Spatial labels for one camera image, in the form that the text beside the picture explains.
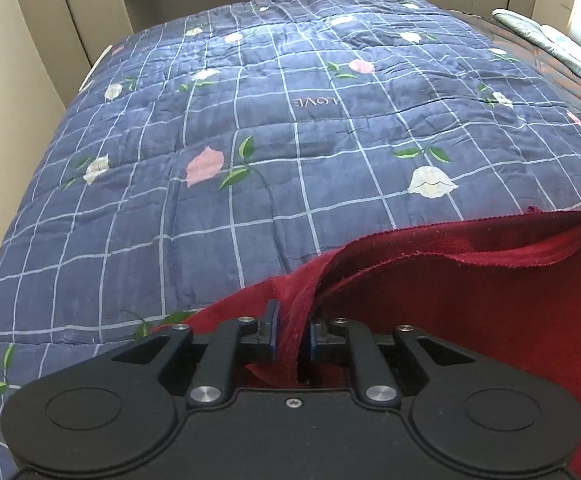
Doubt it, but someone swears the red long-sleeve shirt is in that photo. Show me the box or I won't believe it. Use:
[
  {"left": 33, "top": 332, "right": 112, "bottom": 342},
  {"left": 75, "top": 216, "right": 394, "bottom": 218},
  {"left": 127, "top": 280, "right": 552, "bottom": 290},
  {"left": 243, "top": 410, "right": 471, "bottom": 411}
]
[{"left": 148, "top": 205, "right": 581, "bottom": 480}]

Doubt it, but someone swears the blue checked floral quilt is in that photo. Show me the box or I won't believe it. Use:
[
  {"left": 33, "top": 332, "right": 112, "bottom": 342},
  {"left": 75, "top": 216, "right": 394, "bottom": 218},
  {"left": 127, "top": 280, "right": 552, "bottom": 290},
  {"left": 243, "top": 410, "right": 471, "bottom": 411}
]
[{"left": 0, "top": 0, "right": 581, "bottom": 480}]

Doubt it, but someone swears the light folded blanket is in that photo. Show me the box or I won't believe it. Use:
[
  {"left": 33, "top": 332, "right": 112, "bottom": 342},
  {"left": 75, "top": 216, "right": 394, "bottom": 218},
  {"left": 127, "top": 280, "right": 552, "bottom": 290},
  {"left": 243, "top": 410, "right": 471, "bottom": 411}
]
[{"left": 492, "top": 8, "right": 581, "bottom": 103}]

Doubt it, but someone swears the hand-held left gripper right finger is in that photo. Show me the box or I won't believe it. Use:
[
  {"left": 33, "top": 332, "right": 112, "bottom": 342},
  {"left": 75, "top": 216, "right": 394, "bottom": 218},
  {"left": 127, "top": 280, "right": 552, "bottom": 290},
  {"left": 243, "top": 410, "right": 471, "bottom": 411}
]
[{"left": 309, "top": 316, "right": 491, "bottom": 407}]

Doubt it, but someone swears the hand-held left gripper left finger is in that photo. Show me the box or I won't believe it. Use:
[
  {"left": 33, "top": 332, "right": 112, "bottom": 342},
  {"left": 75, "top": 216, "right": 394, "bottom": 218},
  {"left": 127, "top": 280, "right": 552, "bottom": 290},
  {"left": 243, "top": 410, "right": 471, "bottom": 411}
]
[{"left": 95, "top": 300, "right": 281, "bottom": 408}]

